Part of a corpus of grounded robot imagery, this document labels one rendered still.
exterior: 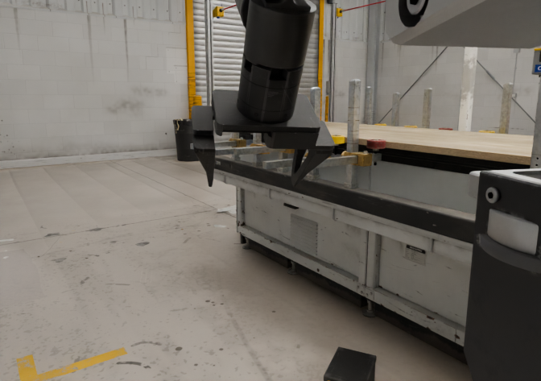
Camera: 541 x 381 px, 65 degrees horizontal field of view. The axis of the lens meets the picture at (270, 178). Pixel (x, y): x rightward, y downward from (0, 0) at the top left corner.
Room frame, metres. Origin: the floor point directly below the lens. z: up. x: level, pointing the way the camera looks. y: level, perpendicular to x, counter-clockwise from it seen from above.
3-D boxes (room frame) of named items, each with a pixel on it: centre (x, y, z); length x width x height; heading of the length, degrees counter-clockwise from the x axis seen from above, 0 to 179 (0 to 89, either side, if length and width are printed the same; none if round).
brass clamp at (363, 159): (1.80, -0.36, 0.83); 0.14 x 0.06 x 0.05; 35
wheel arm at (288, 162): (1.94, -0.15, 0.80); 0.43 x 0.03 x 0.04; 125
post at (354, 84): (1.82, -0.35, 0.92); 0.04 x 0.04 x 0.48; 35
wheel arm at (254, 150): (2.14, -0.01, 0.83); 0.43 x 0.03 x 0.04; 125
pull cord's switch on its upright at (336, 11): (3.53, -0.52, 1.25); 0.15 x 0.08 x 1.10; 35
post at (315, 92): (2.02, -0.21, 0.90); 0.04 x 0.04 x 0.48; 35
